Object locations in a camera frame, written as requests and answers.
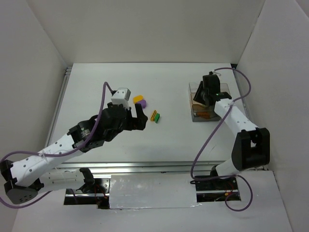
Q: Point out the yellow rounded block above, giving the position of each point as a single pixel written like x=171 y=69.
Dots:
x=138 y=99

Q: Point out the left aluminium rail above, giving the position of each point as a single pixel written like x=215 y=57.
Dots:
x=58 y=104

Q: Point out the clear tall side bin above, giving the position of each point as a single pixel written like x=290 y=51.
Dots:
x=224 y=91

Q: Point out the brown lego brick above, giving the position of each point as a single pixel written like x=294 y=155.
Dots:
x=205 y=115

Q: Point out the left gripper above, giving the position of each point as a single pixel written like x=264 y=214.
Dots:
x=132 y=120

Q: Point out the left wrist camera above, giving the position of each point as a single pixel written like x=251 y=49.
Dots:
x=121 y=96

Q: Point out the aluminium rail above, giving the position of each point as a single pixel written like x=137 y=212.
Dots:
x=58 y=104
x=131 y=167

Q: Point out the purple rounded block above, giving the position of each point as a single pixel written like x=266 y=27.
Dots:
x=143 y=103

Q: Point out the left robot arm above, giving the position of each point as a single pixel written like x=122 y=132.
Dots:
x=36 y=174

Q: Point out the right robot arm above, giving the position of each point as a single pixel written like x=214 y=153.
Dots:
x=251 y=148

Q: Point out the green lego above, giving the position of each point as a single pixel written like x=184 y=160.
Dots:
x=157 y=117

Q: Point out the yellow black striped lego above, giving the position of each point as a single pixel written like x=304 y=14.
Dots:
x=152 y=117

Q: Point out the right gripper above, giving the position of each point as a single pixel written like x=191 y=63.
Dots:
x=201 y=94

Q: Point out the aluminium front rail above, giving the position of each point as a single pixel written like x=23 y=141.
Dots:
x=131 y=167

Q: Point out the silver tape sheet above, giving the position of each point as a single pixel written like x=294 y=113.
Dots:
x=152 y=191

